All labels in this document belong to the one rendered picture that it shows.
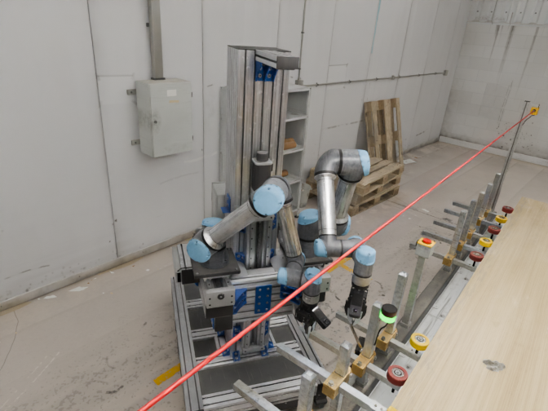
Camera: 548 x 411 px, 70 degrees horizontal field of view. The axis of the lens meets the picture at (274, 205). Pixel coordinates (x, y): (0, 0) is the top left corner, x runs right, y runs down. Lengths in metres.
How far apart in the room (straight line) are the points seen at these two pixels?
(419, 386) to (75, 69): 2.93
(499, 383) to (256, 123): 1.51
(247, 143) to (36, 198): 1.96
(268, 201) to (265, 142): 0.49
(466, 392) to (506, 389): 0.17
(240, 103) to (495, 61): 7.75
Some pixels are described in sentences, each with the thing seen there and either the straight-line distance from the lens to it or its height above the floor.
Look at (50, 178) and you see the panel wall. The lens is 3.42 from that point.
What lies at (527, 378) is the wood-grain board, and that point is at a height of 0.90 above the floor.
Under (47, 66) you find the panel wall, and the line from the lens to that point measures 3.27.
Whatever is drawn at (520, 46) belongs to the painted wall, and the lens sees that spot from 9.18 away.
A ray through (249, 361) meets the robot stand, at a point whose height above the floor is 0.21.
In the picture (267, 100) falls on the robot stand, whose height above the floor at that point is 1.81.
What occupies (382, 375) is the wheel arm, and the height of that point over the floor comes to 0.86.
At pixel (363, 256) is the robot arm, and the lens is 1.57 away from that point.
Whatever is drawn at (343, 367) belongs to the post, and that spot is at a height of 1.02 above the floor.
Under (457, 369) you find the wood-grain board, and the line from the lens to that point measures 1.91.
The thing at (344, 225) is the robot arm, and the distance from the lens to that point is 2.04.
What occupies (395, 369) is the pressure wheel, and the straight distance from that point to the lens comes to 1.79.
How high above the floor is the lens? 2.14
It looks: 25 degrees down
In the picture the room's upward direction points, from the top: 4 degrees clockwise
